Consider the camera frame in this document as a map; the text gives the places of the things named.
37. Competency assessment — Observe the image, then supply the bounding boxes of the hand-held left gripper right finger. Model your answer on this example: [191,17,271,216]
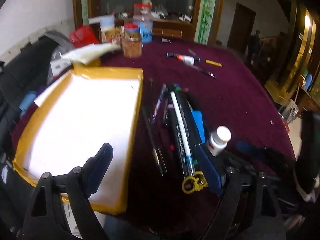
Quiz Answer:
[199,142,285,240]

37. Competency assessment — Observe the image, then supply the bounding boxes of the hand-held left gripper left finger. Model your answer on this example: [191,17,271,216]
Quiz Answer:
[19,143,114,240]

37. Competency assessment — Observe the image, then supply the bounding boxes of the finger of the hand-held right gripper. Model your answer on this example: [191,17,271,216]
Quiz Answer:
[236,140,299,164]

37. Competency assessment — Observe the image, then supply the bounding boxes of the white pill bottle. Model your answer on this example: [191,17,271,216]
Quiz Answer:
[208,126,232,157]

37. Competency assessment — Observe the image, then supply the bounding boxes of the yellow box with white foam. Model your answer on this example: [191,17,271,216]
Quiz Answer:
[12,66,144,214]

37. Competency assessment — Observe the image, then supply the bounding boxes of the pile of pens and markers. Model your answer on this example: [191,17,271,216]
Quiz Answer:
[141,79,208,180]

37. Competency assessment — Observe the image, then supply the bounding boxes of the maroon tablecloth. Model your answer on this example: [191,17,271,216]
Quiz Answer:
[11,36,297,230]

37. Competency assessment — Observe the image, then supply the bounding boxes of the white bucket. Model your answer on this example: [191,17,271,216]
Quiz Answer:
[285,99,300,124]

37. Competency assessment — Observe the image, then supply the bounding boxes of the blue flat box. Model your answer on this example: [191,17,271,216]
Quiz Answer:
[190,110,206,144]

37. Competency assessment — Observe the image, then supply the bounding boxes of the black pen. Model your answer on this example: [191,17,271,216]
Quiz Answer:
[196,67,216,78]

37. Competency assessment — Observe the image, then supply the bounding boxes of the blue cloth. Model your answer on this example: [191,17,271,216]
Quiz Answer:
[19,91,40,112]

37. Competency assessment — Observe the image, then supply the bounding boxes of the white glue tube orange cap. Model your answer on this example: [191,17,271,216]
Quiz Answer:
[177,55,195,65]

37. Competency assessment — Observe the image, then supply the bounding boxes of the brown door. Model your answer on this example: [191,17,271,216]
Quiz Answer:
[227,2,257,55]

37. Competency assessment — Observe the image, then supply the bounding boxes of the black sofa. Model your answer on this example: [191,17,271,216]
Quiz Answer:
[0,31,73,140]

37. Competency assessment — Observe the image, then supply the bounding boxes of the brown jar with red lid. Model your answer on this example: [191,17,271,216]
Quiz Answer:
[122,23,142,58]

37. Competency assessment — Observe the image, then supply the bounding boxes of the red bag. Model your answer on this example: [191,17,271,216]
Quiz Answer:
[69,26,100,48]

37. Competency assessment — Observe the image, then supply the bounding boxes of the jar with pale blue lid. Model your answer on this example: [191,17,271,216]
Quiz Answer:
[99,16,116,43]

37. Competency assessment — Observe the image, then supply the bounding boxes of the bamboo painted panel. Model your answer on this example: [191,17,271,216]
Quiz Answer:
[197,0,217,44]

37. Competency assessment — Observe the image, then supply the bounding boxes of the blue snack packet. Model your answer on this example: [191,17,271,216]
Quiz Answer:
[139,21,153,44]

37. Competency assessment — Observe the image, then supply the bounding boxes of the tall clear jar red lid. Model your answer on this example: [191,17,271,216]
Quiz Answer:
[133,3,153,27]

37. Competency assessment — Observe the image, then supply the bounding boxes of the wooden framed cabinet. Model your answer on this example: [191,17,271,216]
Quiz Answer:
[72,0,227,44]

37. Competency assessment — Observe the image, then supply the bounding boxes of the yellow-handled scissors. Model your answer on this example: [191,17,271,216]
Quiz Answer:
[182,171,208,195]

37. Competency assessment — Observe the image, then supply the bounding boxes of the golden frame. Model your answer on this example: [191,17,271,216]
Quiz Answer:
[265,4,320,100]

